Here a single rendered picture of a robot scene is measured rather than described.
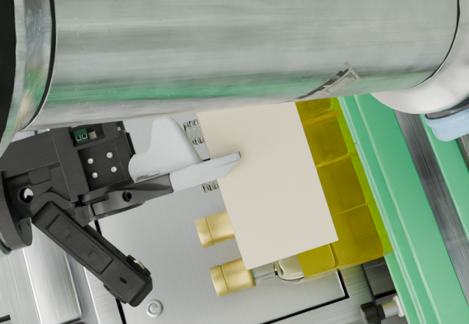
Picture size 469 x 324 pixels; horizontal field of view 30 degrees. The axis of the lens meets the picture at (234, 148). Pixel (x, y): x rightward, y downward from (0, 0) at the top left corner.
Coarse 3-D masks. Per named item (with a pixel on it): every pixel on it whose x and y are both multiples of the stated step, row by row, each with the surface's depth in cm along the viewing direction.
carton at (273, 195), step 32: (224, 128) 68; (256, 128) 68; (288, 128) 68; (256, 160) 68; (288, 160) 68; (224, 192) 68; (256, 192) 68; (288, 192) 68; (320, 192) 68; (256, 224) 68; (288, 224) 68; (320, 224) 68; (256, 256) 68
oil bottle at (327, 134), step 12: (336, 108) 100; (312, 120) 99; (324, 120) 99; (336, 120) 99; (312, 132) 99; (324, 132) 99; (336, 132) 99; (348, 132) 99; (312, 144) 99; (324, 144) 99; (336, 144) 98; (348, 144) 98; (312, 156) 98; (324, 156) 98; (336, 156) 99; (348, 156) 100
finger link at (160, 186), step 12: (144, 180) 68; (156, 180) 67; (168, 180) 67; (108, 192) 68; (120, 192) 68; (132, 192) 67; (144, 192) 67; (156, 192) 67; (168, 192) 67; (96, 204) 69; (108, 204) 68; (120, 204) 68; (132, 204) 67
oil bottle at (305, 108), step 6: (300, 102) 100; (306, 102) 100; (312, 102) 100; (318, 102) 100; (324, 102) 100; (330, 102) 100; (336, 102) 100; (300, 108) 100; (306, 108) 100; (312, 108) 100; (318, 108) 100; (324, 108) 100; (330, 108) 100; (300, 114) 100; (306, 114) 100; (312, 114) 100
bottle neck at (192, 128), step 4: (196, 120) 102; (184, 124) 102; (188, 124) 102; (192, 124) 101; (196, 124) 101; (184, 128) 101; (188, 128) 101; (192, 128) 101; (196, 128) 101; (200, 128) 101; (188, 132) 101; (192, 132) 101; (196, 132) 101; (200, 132) 101; (188, 136) 101; (192, 136) 101; (196, 136) 101; (200, 136) 101; (192, 140) 101; (196, 140) 101; (200, 140) 102; (192, 144) 102; (196, 144) 102
